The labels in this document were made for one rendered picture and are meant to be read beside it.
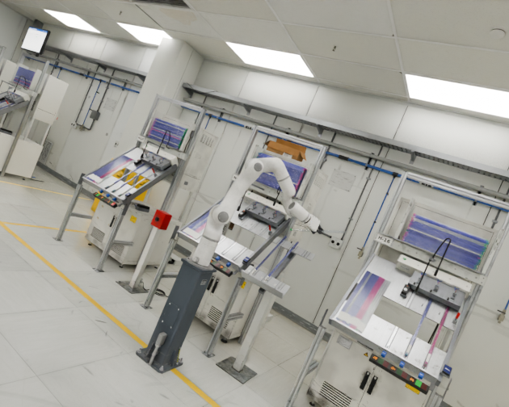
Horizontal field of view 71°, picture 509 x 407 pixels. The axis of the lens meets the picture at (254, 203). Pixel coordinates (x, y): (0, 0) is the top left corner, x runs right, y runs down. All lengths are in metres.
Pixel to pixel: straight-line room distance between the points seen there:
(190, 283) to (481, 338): 3.07
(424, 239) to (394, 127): 2.13
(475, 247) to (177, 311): 2.04
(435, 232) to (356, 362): 1.08
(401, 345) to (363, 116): 3.06
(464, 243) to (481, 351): 1.80
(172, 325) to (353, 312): 1.19
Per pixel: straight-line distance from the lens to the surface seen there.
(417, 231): 2.89
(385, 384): 2.86
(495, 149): 4.60
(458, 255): 2.87
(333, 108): 4.99
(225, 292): 3.22
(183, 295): 2.45
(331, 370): 2.92
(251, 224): 3.14
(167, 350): 2.57
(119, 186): 3.87
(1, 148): 6.63
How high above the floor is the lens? 1.29
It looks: 2 degrees down
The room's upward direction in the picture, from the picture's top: 23 degrees clockwise
